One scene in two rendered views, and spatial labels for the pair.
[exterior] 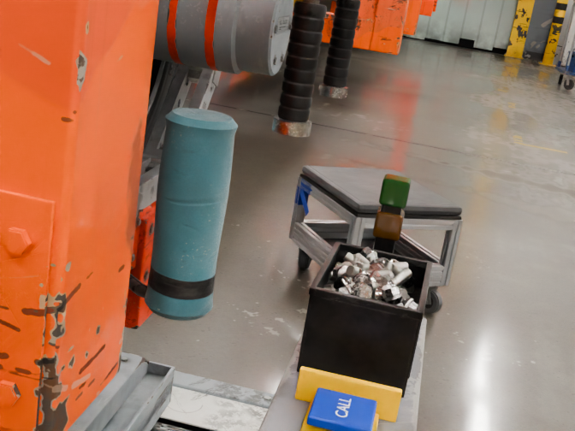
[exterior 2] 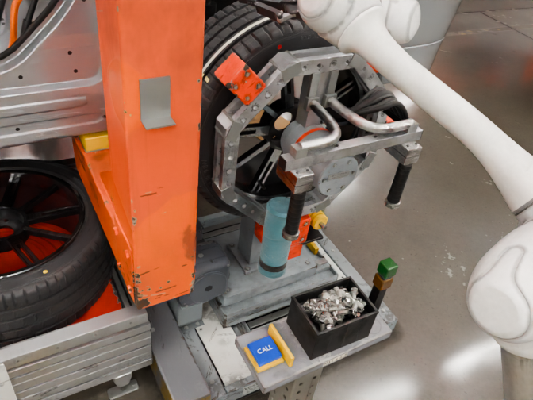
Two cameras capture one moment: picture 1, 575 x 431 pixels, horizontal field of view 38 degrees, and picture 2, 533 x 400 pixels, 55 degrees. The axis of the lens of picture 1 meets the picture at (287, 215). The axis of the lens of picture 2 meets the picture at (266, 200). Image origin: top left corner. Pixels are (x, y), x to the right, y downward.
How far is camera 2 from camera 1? 98 cm
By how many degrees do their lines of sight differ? 47
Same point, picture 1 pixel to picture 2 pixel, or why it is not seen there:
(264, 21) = (316, 176)
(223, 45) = not seen: hidden behind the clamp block
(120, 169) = (174, 240)
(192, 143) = (269, 217)
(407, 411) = (302, 367)
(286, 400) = (263, 331)
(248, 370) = (409, 288)
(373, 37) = not seen: outside the picture
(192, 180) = (267, 230)
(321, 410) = (254, 344)
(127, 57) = (170, 211)
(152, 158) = (312, 195)
